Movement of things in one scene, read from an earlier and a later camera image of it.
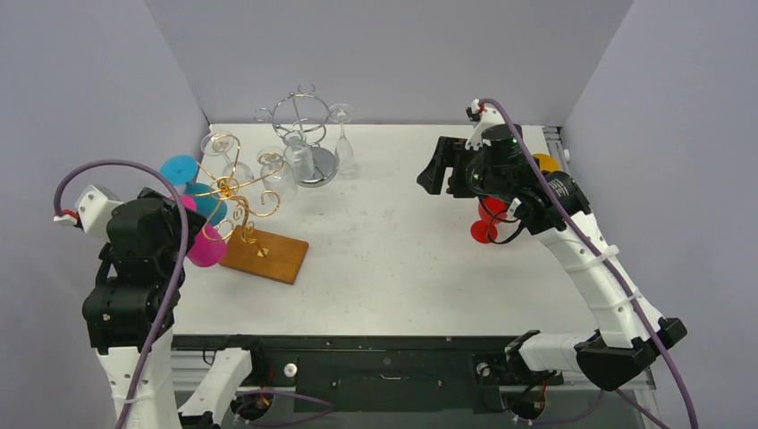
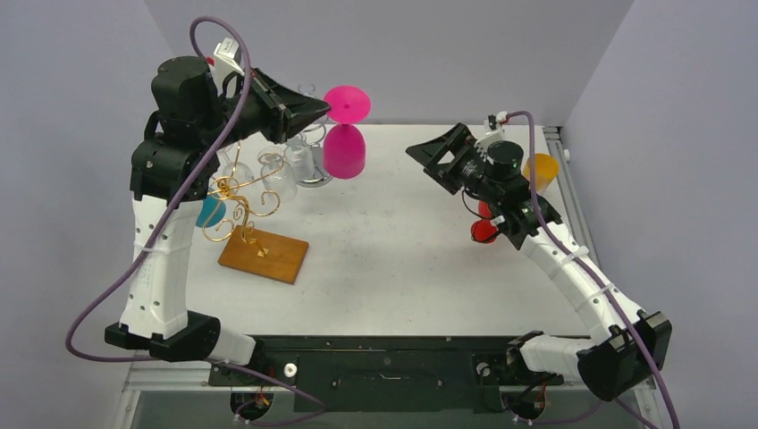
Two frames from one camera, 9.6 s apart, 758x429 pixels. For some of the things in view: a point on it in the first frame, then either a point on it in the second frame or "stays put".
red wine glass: [492, 210] stays put
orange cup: [547, 162] stays put
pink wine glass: [210, 248] -> [344, 149]
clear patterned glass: [276, 173] stays put
